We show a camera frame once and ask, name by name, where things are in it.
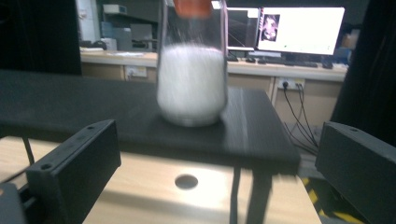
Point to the black keyboard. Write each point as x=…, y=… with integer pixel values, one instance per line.
x=300, y=63

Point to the black curtain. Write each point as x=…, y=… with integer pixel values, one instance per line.
x=370, y=77
x=37, y=34

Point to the tall glass jar white contents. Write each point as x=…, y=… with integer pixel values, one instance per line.
x=191, y=81

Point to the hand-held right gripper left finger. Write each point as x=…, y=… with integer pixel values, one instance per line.
x=77, y=168

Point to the small dark computer monitor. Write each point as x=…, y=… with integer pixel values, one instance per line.
x=241, y=29

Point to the large lit computer monitor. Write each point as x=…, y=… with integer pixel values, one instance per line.
x=305, y=29

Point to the black shelf with metal legs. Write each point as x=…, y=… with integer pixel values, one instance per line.
x=77, y=102

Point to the black computer mouse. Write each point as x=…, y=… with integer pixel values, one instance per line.
x=327, y=65

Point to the white wall power outlet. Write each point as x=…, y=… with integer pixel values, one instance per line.
x=291, y=83
x=136, y=72

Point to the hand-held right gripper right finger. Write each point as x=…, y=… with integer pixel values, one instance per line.
x=361, y=174

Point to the beige office desk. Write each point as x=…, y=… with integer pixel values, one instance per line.
x=255, y=74

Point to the black stand base striped tape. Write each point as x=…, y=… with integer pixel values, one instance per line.
x=327, y=202

